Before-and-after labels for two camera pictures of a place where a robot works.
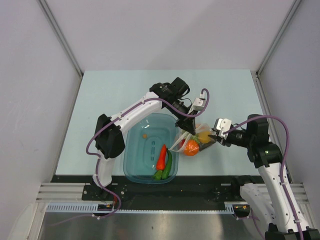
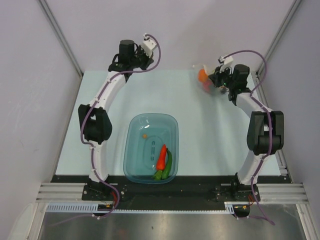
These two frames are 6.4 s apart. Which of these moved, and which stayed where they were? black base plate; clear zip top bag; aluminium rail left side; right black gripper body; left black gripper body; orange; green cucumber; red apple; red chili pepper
Moved: orange; red apple; left black gripper body; right black gripper body; clear zip top bag
Stayed: aluminium rail left side; green cucumber; black base plate; red chili pepper
